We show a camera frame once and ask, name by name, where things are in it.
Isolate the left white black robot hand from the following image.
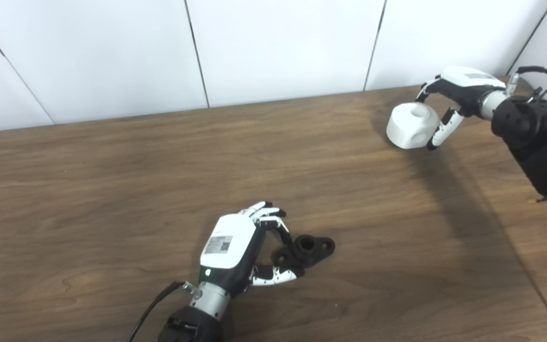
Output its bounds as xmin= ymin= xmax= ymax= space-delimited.
xmin=198 ymin=201 xmax=305 ymax=297

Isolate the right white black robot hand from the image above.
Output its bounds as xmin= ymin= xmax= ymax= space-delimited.
xmin=415 ymin=66 xmax=507 ymax=151

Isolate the round white plastic piece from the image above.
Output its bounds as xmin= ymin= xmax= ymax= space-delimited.
xmin=387 ymin=103 xmax=440 ymax=150

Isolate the black plastic holder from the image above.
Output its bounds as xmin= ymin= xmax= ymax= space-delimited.
xmin=271 ymin=235 xmax=336 ymax=267

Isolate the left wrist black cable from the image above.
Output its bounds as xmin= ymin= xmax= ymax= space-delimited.
xmin=128 ymin=281 xmax=196 ymax=342

